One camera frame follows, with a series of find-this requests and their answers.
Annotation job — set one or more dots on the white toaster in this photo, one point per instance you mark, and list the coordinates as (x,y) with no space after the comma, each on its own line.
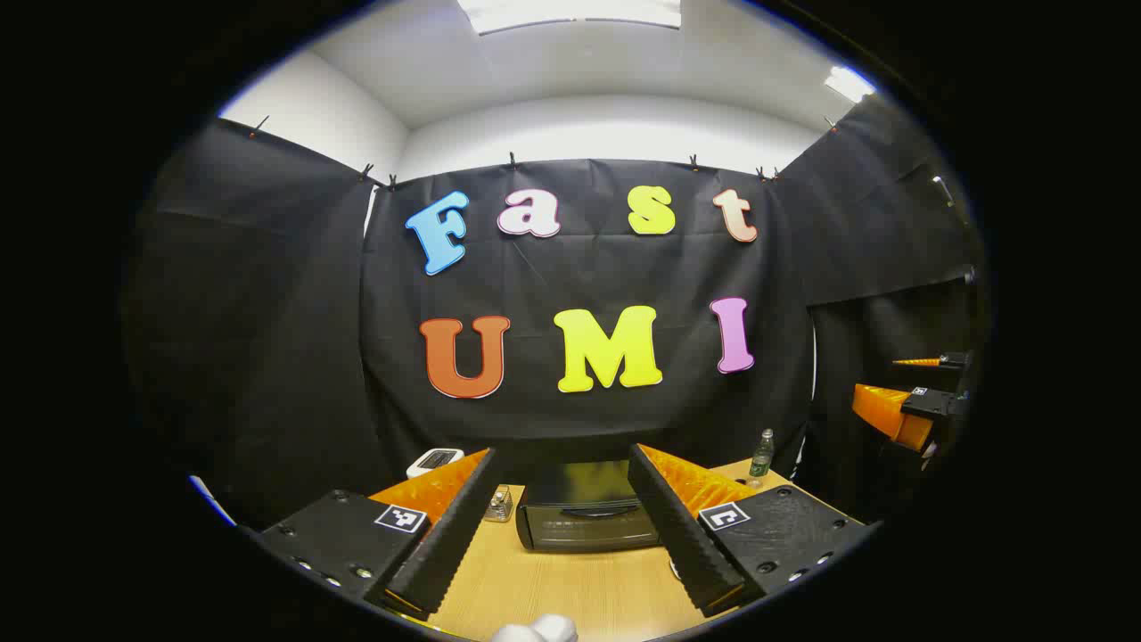
(435,460)

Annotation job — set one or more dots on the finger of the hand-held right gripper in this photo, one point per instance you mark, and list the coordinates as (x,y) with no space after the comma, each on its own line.
(891,412)
(954,360)

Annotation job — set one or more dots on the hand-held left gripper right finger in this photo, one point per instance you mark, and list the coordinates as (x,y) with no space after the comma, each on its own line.
(682,535)

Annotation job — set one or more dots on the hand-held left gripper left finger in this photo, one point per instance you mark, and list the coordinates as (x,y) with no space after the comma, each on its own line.
(446,544)

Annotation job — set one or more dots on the black electric oven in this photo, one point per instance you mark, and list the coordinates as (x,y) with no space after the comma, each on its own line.
(579,508)

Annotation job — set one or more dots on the ceiling light panel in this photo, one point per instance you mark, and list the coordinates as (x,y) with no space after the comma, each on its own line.
(570,12)
(849,83)

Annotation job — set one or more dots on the clear plastic water bottle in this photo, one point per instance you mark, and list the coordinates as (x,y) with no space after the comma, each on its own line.
(761,456)

